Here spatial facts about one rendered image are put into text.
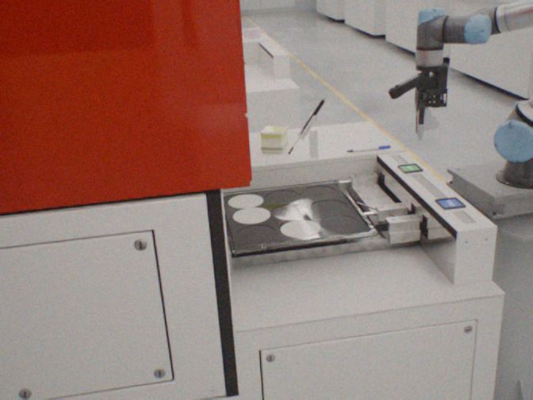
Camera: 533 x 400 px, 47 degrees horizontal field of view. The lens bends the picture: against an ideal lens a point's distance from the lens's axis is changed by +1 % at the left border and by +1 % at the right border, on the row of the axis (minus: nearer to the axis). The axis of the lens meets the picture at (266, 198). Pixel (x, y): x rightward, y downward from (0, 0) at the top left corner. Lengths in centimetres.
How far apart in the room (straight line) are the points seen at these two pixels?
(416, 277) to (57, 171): 90
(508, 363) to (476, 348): 66
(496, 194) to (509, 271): 29
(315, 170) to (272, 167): 13
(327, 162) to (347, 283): 51
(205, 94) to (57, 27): 22
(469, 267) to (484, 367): 25
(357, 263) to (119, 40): 90
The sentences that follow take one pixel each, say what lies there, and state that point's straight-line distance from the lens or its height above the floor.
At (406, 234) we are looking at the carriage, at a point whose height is 87.
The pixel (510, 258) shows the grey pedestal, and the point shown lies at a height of 65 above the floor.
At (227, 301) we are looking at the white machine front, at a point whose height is 102.
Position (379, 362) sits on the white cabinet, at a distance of 148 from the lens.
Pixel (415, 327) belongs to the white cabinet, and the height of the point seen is 76.
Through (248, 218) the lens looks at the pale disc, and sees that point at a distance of 164.
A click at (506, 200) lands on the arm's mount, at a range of 185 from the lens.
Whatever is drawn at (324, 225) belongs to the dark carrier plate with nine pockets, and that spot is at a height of 90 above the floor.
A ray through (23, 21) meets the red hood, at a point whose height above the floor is 150.
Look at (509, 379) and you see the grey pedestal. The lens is 225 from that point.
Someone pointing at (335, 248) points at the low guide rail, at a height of 84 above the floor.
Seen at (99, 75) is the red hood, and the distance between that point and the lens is 92.
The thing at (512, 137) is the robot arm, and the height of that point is 107.
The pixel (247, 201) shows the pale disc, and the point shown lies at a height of 90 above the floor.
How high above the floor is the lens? 159
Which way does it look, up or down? 23 degrees down
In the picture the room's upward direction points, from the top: 3 degrees counter-clockwise
